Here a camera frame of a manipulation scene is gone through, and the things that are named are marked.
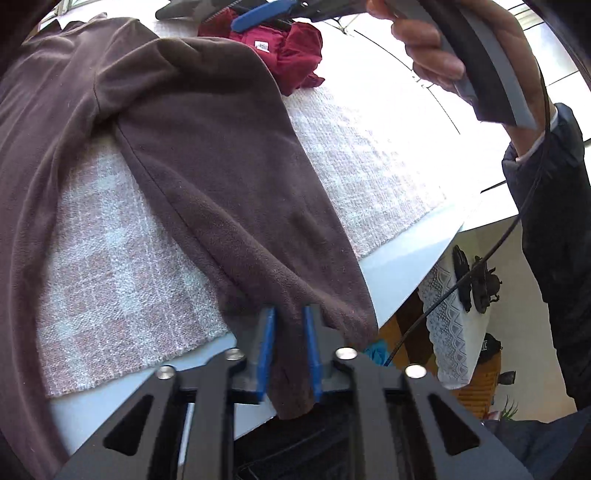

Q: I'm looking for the brown fleece garment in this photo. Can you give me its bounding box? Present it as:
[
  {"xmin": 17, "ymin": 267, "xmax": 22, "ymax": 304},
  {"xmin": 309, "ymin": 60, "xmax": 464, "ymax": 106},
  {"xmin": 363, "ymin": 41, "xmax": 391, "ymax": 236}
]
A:
[{"xmin": 1, "ymin": 1, "xmax": 377, "ymax": 479}]

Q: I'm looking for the person's right hand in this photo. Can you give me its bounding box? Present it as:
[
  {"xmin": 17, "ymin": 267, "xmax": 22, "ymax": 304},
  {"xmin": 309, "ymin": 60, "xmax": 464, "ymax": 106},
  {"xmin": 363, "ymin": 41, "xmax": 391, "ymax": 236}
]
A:
[{"xmin": 367, "ymin": 1, "xmax": 556, "ymax": 158}]

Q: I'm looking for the white lace curtain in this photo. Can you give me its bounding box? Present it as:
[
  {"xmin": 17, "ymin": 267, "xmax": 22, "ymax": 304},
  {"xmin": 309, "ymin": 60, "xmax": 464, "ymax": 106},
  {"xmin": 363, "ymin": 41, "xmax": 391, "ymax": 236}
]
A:
[{"xmin": 418, "ymin": 247, "xmax": 471, "ymax": 390}]

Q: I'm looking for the pink plaid table cloth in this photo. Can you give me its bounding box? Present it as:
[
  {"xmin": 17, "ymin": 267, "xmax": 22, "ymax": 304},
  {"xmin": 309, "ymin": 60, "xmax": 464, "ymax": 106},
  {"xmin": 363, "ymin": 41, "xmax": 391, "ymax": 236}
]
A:
[{"xmin": 37, "ymin": 86, "xmax": 446, "ymax": 397}]

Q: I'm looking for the black jacket sleeve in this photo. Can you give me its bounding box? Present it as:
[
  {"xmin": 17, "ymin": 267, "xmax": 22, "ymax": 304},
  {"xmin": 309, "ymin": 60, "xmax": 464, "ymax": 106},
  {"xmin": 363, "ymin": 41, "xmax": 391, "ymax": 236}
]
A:
[{"xmin": 502, "ymin": 103, "xmax": 590, "ymax": 410}]

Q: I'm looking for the dark red garment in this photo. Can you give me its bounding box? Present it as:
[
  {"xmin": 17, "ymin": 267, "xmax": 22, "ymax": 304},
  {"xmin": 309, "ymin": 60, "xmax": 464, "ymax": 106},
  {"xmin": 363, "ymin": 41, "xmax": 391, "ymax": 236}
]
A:
[{"xmin": 197, "ymin": 9, "xmax": 325, "ymax": 96}]

